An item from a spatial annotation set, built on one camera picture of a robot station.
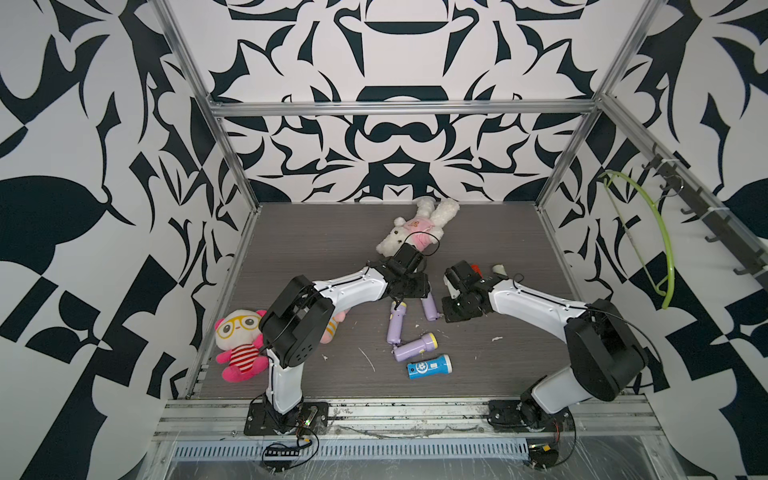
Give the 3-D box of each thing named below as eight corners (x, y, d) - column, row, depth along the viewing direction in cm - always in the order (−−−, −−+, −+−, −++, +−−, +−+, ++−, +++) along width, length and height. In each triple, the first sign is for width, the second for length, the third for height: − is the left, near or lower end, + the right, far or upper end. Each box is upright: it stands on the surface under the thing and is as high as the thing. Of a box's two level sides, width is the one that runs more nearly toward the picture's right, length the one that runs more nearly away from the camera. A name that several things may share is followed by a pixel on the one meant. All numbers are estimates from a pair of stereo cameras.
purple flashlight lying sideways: (396, 362, 84) (397, 359, 82) (392, 348, 86) (392, 345, 84) (438, 348, 86) (439, 344, 84) (432, 335, 89) (433, 331, 86)
